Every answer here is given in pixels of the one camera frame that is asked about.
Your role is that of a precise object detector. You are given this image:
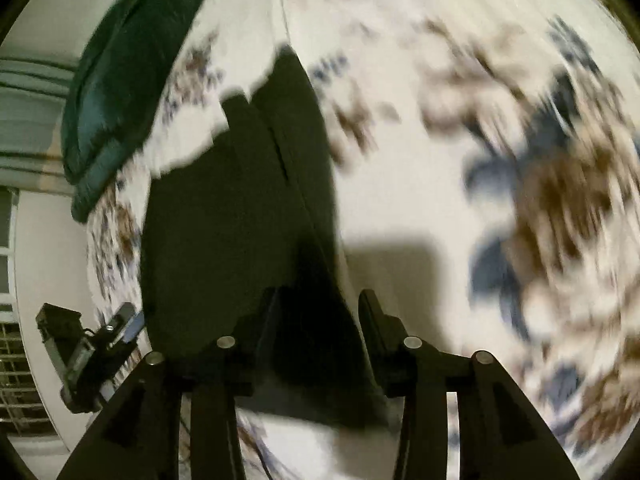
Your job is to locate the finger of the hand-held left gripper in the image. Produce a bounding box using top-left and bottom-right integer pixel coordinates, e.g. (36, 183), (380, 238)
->
(106, 302), (137, 334)
(122, 311), (147, 346)

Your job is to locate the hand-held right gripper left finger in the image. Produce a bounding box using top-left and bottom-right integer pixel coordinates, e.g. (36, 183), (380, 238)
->
(56, 285), (282, 480)

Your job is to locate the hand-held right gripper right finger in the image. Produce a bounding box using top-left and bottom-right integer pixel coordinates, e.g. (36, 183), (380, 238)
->
(358, 289), (583, 480)

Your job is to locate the dark striped sweater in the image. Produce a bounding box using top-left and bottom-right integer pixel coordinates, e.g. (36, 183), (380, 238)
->
(140, 45), (392, 432)

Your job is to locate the metal grid rack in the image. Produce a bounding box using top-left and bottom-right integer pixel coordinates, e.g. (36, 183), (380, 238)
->
(0, 320), (45, 432)

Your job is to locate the bed with floral sheet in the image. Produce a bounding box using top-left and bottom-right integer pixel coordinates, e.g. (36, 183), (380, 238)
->
(85, 0), (640, 480)

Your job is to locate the green plush blanket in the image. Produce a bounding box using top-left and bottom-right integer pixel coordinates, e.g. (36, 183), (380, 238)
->
(60, 0), (219, 224)

